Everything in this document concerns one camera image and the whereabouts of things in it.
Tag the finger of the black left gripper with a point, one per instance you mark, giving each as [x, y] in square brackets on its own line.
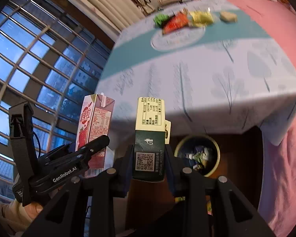
[88, 150]

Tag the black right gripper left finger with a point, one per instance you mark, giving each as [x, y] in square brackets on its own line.
[104, 188]

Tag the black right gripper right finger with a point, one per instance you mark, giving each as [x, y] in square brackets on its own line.
[186, 183]

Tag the strawberry milk carton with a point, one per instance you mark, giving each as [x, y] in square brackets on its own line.
[95, 118]

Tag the dark pistachio chocolate box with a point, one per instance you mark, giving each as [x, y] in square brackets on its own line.
[150, 140]

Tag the red orange snack wrapper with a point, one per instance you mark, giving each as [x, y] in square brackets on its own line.
[175, 22]

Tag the beige paper box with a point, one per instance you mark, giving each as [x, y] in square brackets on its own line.
[228, 17]

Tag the round trash bin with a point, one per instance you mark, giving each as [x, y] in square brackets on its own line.
[200, 153]

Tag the person left hand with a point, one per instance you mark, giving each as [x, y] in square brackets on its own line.
[15, 218]

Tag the window metal grille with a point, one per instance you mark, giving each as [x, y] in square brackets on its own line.
[51, 60]

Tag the tree print bed sheet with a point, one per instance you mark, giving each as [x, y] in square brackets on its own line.
[222, 78]

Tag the crumpled green paper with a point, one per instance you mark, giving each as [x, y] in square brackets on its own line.
[160, 20]

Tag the cream curtain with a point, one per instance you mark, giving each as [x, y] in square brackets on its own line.
[112, 16]

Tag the yellow gold foil wrapper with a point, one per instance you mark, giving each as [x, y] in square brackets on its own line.
[200, 19]

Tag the stack of books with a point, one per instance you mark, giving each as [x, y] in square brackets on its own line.
[163, 3]

